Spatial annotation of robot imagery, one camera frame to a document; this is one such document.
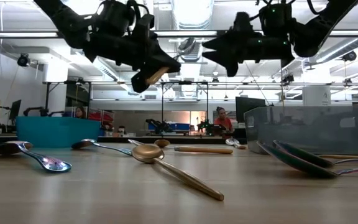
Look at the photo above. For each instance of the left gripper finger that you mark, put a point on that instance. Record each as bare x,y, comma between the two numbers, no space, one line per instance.
169,62
140,82

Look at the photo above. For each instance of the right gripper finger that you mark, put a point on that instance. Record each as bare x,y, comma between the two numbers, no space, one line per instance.
230,62
225,44

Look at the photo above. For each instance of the iridescent rainbow spoon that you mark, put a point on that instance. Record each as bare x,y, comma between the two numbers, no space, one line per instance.
297,163
53,164
303,155
84,143

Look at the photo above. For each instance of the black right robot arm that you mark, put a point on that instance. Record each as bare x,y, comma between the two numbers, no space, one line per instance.
315,28

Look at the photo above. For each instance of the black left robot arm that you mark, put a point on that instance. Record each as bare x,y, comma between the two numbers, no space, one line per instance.
64,21

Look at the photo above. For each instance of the background black robot arm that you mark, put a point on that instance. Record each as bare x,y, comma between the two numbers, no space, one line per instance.
204,126
158,126
34,109

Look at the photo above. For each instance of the horizontal overhead beam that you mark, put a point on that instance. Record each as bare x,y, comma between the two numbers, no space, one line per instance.
191,33

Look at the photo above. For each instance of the black monitor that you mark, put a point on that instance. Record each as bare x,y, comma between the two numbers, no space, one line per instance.
250,107
15,109

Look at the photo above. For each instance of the red storage rack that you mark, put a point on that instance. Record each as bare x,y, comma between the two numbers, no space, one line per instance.
99,116

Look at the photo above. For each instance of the blue background bin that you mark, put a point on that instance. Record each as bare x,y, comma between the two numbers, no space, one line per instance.
179,126

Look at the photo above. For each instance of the person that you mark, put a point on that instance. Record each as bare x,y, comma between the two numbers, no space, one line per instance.
80,112
223,121

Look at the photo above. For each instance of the white pillar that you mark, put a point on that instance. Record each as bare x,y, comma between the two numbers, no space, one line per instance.
317,95

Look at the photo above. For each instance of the teal plastic bin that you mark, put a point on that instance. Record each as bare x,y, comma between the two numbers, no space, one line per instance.
57,132

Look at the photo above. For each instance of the grey plastic bin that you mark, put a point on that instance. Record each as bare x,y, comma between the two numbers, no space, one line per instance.
309,130

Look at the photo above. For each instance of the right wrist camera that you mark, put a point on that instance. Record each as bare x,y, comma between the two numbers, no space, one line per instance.
275,18

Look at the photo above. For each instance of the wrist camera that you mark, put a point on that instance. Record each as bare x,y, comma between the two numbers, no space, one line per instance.
275,18
145,28

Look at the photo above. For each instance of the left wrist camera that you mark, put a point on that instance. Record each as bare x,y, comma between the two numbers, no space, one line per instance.
145,28

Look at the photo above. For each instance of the black station frame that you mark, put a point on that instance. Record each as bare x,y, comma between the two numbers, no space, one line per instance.
47,99
162,109

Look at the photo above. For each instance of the black ceiling camera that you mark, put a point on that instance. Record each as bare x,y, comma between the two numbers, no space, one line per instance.
287,78
349,56
23,60

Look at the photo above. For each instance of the silver ventilation duct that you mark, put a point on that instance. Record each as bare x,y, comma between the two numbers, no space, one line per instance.
193,12

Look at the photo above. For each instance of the black aluminium table frame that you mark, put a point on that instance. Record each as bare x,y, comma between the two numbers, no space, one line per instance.
191,140

